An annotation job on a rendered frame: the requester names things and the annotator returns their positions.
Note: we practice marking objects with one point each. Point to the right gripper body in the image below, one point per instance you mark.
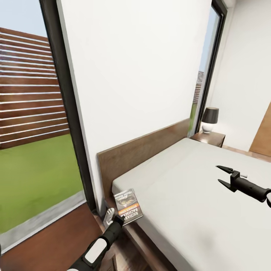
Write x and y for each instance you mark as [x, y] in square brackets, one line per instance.
[237, 183]

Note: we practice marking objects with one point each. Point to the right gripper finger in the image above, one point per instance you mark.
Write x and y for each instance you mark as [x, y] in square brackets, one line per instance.
[226, 169]
[224, 183]

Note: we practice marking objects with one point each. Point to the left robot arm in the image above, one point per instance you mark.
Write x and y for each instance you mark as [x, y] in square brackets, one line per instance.
[91, 259]

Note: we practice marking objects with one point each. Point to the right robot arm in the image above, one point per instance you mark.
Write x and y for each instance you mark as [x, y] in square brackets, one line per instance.
[241, 182]

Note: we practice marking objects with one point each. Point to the bed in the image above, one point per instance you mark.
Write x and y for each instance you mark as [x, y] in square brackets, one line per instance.
[191, 222]

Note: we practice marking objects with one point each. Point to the hardback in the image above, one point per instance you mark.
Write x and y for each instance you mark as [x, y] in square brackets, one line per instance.
[128, 206]

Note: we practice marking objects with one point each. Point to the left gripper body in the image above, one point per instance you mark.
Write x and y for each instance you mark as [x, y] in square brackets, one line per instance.
[116, 226]

